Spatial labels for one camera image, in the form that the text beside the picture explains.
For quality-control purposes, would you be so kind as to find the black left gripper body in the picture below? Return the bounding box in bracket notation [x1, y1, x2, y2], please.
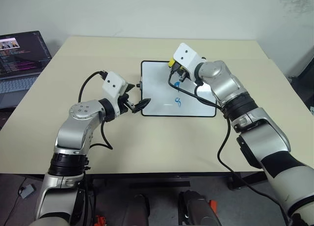
[117, 92, 136, 115]

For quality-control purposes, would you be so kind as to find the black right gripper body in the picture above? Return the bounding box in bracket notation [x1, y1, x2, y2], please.
[174, 65, 192, 81]

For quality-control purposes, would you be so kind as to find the black framed whiteboard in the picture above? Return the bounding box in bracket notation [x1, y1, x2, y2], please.
[136, 60, 217, 118]

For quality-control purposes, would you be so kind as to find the grey rounded shape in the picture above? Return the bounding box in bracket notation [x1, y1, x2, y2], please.
[122, 194, 151, 226]

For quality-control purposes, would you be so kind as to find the open grey laptop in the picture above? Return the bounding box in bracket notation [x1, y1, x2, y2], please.
[0, 30, 52, 109]

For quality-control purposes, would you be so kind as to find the dark rounded shape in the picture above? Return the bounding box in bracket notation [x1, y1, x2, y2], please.
[178, 190, 221, 226]

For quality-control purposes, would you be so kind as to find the black bulky object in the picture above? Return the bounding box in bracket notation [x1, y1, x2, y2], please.
[286, 46, 314, 107]

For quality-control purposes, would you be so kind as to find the grey power adapter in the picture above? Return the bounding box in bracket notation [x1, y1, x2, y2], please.
[19, 184, 36, 200]

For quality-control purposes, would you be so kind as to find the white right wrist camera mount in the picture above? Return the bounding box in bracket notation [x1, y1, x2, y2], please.
[173, 42, 206, 76]

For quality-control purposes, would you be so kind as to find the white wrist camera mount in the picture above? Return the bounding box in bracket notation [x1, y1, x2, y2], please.
[173, 42, 206, 76]
[102, 71, 127, 99]

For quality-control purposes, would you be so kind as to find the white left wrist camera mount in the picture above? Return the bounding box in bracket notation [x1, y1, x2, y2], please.
[102, 71, 127, 99]

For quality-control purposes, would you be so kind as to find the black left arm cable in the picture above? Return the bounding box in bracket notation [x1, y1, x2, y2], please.
[78, 70, 114, 151]

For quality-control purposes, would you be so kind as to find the black metal table frame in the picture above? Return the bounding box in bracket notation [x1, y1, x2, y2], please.
[23, 171, 269, 190]

